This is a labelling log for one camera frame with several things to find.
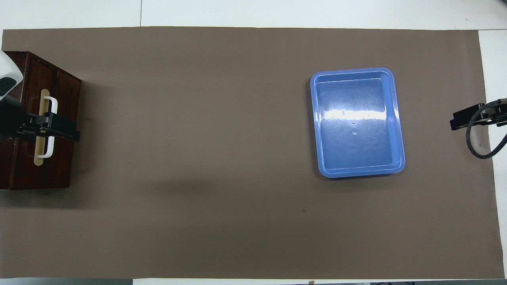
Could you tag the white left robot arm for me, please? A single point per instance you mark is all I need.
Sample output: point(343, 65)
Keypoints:
point(6, 67)

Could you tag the blue plastic tray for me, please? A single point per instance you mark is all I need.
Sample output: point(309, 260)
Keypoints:
point(356, 122)

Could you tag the dark wooden cabinet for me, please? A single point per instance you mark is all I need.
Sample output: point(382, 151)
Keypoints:
point(65, 130)

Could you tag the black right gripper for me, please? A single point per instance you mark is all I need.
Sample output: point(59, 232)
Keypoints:
point(497, 110)

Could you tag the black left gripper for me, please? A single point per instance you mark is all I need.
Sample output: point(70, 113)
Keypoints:
point(10, 116)

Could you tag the brown table mat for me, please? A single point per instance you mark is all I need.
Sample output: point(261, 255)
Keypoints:
point(218, 158)

